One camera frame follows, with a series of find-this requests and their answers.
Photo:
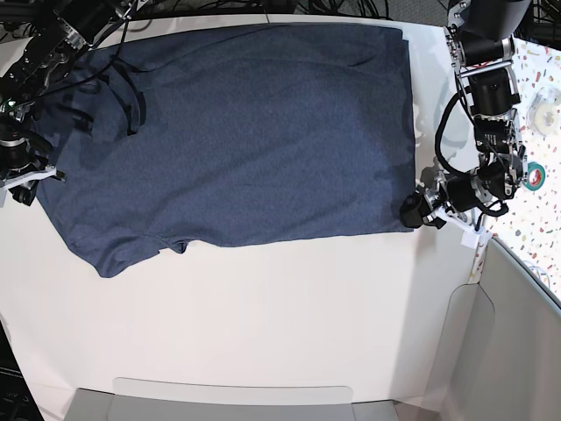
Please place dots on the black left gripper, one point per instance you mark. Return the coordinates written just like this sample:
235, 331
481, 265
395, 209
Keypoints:
450, 196

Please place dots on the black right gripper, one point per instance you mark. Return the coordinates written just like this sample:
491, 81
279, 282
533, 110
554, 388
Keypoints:
22, 152

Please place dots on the dark blue t-shirt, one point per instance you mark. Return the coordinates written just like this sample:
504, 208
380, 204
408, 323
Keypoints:
233, 136

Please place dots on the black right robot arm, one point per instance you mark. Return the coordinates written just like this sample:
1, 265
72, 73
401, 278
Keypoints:
65, 31

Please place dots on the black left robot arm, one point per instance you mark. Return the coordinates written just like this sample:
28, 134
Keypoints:
480, 39

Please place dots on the terrazzo patterned side board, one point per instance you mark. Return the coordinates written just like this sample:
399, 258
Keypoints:
531, 229

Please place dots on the green tape roll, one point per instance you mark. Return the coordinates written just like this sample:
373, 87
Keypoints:
535, 176

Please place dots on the clear tape spool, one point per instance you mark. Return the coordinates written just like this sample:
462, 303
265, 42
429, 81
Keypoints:
544, 111

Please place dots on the grey bin front edge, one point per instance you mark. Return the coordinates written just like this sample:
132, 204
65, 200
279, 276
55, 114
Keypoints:
134, 399

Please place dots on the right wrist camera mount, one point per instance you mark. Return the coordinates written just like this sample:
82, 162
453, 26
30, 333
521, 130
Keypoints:
36, 175

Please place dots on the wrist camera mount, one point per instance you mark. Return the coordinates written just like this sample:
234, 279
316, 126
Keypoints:
473, 237
36, 175

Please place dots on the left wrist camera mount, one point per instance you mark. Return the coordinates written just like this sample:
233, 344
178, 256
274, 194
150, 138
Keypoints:
473, 237

